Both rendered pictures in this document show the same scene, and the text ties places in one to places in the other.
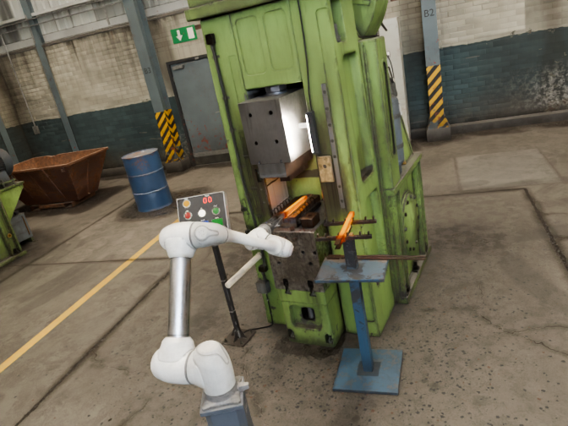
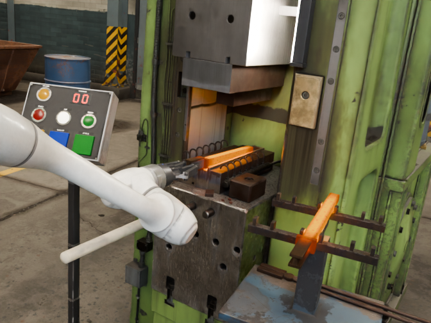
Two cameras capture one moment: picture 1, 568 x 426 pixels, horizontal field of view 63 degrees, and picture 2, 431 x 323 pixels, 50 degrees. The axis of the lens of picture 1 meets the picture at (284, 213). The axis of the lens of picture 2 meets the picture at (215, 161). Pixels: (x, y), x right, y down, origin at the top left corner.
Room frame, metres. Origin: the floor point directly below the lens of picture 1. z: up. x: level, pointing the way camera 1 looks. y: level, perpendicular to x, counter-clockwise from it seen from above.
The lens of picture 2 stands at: (1.34, -0.06, 1.49)
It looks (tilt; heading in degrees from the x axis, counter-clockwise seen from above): 17 degrees down; 1
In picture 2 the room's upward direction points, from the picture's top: 6 degrees clockwise
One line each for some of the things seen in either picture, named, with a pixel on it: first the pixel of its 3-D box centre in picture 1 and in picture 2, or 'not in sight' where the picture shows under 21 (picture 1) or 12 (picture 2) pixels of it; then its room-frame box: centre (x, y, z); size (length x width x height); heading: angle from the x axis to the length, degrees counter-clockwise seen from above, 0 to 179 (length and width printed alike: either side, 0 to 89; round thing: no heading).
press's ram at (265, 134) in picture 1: (285, 124); (254, 4); (3.08, -0.12, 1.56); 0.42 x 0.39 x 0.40; 149
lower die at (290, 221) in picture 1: (296, 210); (227, 164); (3.10, -0.09, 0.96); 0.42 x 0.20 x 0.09; 149
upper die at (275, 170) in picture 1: (286, 161); (236, 72); (3.10, -0.09, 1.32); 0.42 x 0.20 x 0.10; 149
